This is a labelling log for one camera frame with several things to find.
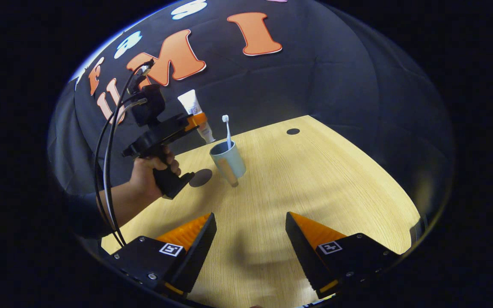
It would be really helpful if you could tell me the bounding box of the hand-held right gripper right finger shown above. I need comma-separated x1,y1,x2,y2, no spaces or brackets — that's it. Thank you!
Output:
285,211,401,300

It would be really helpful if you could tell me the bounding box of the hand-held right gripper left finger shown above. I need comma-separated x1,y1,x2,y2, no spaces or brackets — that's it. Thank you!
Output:
109,212,218,296

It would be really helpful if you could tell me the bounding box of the white toothpaste tube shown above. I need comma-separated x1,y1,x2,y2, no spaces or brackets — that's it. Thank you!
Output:
177,89,216,145

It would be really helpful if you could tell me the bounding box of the white toothbrush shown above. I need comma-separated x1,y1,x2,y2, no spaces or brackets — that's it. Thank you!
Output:
222,115,233,150

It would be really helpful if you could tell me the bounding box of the blue cup with wooden handle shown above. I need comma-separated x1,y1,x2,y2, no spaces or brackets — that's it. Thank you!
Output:
209,141,247,188

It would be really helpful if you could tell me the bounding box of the wooden desktop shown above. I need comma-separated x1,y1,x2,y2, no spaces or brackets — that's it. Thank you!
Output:
101,115,422,308

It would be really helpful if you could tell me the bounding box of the black cable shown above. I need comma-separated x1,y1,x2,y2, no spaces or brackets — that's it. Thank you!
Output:
94,60,155,248

